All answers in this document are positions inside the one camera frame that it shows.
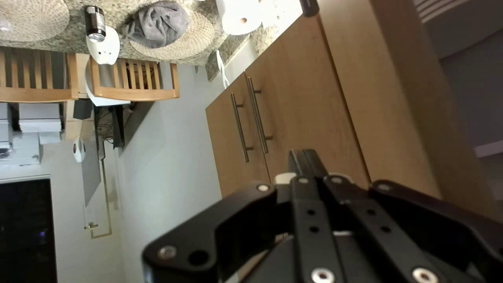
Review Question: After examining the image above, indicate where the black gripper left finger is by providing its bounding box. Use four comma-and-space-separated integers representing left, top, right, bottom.
140, 149, 348, 283

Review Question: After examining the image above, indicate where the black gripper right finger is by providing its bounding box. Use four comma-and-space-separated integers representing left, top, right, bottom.
308, 149, 503, 283

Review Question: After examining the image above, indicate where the wooden cabinet door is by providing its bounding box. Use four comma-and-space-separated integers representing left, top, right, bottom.
244, 12, 370, 190
315, 0, 443, 199
204, 72, 272, 199
370, 0, 500, 218

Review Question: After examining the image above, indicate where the round woven placemat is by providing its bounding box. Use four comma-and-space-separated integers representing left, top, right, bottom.
0, 0, 71, 44
121, 0, 217, 63

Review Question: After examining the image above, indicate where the white paper towel roll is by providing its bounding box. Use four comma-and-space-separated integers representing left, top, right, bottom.
216, 0, 264, 37

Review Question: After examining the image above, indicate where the wooden slatted chair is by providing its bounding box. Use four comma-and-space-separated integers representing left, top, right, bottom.
85, 56, 181, 103

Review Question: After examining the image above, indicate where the crumpled grey cloth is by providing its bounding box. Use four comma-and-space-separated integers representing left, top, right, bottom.
124, 0, 192, 50

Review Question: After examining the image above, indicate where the white and black countertop appliance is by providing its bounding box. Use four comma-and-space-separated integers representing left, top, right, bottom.
83, 3, 123, 67

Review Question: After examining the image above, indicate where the wooden dish rack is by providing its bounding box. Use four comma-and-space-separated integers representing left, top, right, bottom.
0, 45, 91, 105

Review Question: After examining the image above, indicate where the metal bar door handle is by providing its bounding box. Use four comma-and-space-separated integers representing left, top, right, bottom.
244, 74, 278, 155
230, 92, 256, 163

